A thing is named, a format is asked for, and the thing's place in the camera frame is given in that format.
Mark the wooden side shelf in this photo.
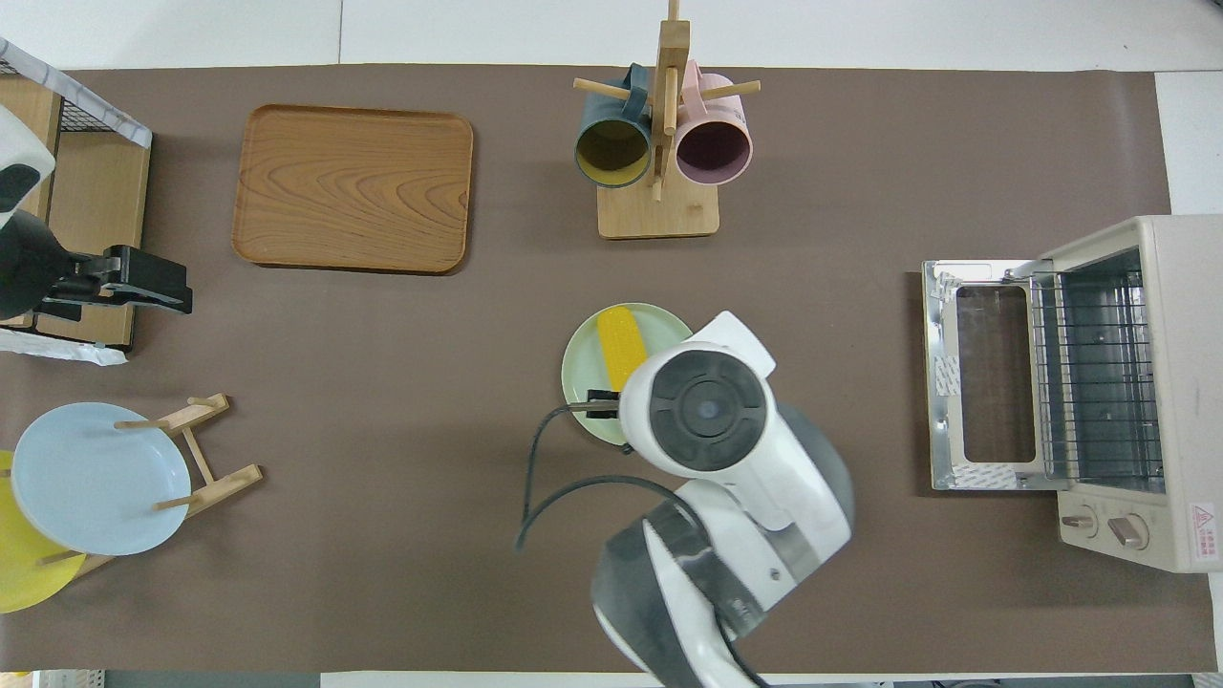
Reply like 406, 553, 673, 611
0, 38, 154, 367

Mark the yellow corn cob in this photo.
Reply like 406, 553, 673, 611
596, 306, 651, 393

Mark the brown table mat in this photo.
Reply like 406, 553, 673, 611
0, 65, 1219, 675

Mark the yellow plate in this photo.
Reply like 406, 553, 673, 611
0, 451, 87, 614

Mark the wooden mug rack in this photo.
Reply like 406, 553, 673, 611
573, 0, 762, 240

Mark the mint green plate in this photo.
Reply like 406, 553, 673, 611
561, 303, 694, 445

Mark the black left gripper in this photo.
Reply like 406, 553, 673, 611
0, 210, 193, 321

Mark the dark teal mug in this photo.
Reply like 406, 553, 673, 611
573, 64, 653, 189

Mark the wooden plate rack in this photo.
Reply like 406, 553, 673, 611
38, 393, 264, 579

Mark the pink mug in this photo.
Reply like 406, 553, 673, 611
674, 60, 754, 186

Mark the wooden serving tray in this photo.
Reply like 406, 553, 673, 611
232, 104, 474, 275

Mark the beige toaster oven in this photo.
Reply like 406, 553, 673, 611
1037, 215, 1223, 574

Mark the wire and wood shelf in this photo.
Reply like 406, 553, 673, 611
0, 57, 152, 350

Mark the toaster oven glass door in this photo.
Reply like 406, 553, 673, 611
922, 260, 1052, 491

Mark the light blue plate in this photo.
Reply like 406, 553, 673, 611
11, 402, 192, 557

